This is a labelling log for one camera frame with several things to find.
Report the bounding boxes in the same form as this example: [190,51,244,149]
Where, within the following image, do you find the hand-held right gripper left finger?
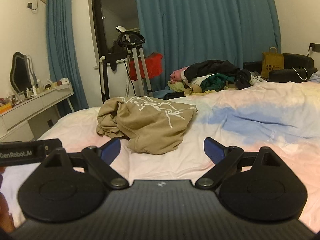
[44,137,129,189]

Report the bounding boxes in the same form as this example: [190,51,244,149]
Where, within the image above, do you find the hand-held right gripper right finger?
[195,137,283,189]

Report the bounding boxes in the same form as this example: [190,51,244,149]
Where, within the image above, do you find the tan printed t-shirt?
[97,96,198,155]

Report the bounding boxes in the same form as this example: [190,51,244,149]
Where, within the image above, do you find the pastel tie-dye duvet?
[37,72,320,207]

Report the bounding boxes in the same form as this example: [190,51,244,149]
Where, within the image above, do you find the white vanity desk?
[0,82,75,142]

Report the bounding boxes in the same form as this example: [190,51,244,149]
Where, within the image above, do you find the group of cosmetics bottles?
[0,77,70,108]

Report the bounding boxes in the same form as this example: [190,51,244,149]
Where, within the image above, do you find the green garment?
[201,74,237,92]

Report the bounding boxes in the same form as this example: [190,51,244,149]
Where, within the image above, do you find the pale yellow cloth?
[168,80,218,97]

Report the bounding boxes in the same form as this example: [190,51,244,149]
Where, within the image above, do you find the dark grey garment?
[235,69,253,89]

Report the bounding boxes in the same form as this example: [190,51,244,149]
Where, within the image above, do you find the wavy black vanity mirror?
[9,52,34,94]

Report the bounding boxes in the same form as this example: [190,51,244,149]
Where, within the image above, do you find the black garment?
[186,60,241,83]

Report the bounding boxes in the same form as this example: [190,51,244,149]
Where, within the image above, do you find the pink cloth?
[170,66,191,83]

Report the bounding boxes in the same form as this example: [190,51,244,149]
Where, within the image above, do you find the red cloth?
[130,52,163,81]

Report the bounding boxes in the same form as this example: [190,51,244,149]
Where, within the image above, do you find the silver folding exercise machine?
[116,26,154,98]

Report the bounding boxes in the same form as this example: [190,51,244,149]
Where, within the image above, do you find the yellow paper bag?
[261,46,285,79]

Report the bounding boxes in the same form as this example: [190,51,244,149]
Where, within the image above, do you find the narrow blue curtain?
[46,0,89,117]

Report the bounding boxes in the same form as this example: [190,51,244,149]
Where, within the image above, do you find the black headboard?
[244,53,315,73]

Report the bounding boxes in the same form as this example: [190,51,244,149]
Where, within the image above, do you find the wide blue curtain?
[134,0,282,98]

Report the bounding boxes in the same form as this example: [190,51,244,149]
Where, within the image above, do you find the dark framed window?
[90,0,140,63]

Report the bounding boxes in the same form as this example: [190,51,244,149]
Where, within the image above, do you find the black and white frame stand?
[99,52,131,103]

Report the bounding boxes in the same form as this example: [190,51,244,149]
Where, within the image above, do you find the white cable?
[290,67,309,81]

